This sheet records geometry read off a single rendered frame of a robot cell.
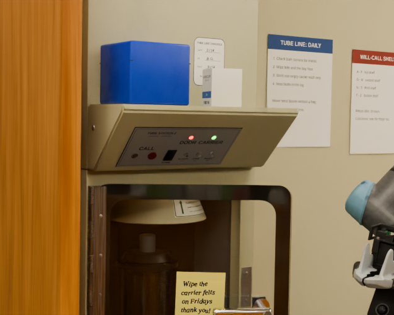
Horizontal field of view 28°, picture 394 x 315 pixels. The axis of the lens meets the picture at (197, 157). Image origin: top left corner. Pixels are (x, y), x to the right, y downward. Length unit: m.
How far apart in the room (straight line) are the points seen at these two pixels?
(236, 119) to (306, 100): 0.81
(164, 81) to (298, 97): 0.88
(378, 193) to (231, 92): 0.39
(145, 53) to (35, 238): 0.32
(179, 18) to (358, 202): 0.48
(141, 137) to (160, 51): 0.13
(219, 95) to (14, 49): 0.33
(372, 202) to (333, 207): 0.62
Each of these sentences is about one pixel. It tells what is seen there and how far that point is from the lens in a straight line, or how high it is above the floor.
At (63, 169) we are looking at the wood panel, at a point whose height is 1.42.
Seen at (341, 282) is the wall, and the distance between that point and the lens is 2.14.
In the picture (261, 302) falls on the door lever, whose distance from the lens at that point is 1.24.
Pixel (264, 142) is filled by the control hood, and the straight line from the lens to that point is 1.29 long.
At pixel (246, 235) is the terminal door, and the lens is 1.22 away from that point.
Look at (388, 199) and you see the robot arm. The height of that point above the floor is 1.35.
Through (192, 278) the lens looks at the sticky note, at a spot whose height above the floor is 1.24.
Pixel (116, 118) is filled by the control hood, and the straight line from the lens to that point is 1.11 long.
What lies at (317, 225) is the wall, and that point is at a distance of 2.06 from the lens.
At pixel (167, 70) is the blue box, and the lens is 1.14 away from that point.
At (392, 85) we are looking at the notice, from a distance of 2.21.
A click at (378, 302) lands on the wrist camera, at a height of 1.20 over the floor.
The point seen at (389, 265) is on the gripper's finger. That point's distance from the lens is 1.23.
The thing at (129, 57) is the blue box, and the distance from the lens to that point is 1.12.
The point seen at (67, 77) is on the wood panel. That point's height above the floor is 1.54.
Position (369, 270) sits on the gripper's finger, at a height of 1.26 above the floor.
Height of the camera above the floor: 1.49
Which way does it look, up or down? 3 degrees down
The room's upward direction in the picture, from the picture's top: 1 degrees clockwise
